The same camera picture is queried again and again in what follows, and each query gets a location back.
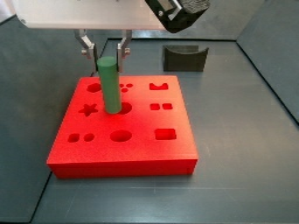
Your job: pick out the green cylinder peg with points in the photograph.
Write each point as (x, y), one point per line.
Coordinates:
(108, 75)

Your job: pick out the dark curved block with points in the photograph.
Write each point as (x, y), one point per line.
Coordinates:
(184, 58)

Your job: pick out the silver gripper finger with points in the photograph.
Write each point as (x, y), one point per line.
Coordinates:
(88, 47)
(123, 49)

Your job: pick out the red foam shape board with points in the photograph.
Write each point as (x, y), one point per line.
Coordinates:
(146, 140)

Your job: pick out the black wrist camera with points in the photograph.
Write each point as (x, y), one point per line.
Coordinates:
(178, 14)

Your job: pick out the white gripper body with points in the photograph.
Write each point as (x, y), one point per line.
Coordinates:
(87, 14)

